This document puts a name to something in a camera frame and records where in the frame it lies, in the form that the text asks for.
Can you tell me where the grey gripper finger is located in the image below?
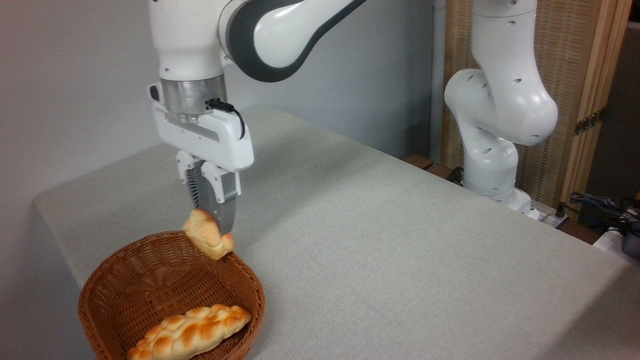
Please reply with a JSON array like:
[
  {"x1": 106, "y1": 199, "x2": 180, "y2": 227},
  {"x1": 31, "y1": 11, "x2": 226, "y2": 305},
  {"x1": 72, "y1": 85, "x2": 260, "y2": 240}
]
[
  {"x1": 200, "y1": 161, "x2": 243, "y2": 236},
  {"x1": 175, "y1": 151, "x2": 205, "y2": 211}
]

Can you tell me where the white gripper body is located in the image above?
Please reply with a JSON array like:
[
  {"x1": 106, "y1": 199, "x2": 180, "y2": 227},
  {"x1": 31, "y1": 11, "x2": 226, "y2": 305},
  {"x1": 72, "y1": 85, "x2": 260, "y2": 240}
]
[{"x1": 148, "y1": 83, "x2": 255, "y2": 174}]

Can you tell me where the small golden bread roll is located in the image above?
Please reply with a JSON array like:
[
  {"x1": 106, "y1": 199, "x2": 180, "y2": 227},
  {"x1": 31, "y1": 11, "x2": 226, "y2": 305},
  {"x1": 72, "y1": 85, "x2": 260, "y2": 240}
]
[{"x1": 181, "y1": 208, "x2": 235, "y2": 261}]

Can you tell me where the long braided bread loaf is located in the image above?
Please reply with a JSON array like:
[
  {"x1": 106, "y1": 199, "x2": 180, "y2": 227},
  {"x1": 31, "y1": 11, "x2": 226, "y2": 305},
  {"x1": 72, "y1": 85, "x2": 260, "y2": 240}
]
[{"x1": 126, "y1": 304, "x2": 253, "y2": 360}]

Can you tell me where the brown wicker basket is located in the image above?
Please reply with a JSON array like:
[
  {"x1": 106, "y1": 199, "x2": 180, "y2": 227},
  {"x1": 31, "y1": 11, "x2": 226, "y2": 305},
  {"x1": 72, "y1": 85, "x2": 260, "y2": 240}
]
[{"x1": 77, "y1": 230, "x2": 266, "y2": 360}]

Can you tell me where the grey tablecloth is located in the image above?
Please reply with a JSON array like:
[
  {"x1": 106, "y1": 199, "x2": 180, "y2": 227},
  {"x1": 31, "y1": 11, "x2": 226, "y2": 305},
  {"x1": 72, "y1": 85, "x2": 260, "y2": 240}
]
[{"x1": 32, "y1": 107, "x2": 640, "y2": 360}]

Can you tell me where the white power strip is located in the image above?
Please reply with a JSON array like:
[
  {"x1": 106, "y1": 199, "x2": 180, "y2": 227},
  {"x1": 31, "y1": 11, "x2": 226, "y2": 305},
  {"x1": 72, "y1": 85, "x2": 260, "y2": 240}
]
[{"x1": 536, "y1": 209, "x2": 570, "y2": 229}]

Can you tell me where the wooden woven folding screen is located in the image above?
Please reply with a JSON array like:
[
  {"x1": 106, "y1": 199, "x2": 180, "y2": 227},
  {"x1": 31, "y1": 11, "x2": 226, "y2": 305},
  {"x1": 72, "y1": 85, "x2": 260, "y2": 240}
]
[{"x1": 442, "y1": 0, "x2": 634, "y2": 221}]

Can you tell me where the brass screen hinge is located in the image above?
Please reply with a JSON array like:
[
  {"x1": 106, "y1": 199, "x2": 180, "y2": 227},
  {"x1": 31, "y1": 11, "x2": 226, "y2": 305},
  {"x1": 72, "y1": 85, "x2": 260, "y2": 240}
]
[{"x1": 573, "y1": 107, "x2": 607, "y2": 137}]

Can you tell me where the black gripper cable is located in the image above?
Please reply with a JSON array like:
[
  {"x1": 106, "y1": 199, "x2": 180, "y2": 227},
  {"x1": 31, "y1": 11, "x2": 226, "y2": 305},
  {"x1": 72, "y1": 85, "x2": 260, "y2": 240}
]
[{"x1": 205, "y1": 98, "x2": 247, "y2": 141}]

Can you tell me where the bundle of dark cables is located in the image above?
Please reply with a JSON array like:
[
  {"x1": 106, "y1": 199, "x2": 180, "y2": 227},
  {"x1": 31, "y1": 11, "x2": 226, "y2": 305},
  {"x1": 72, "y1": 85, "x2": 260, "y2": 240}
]
[{"x1": 568, "y1": 191, "x2": 640, "y2": 227}]

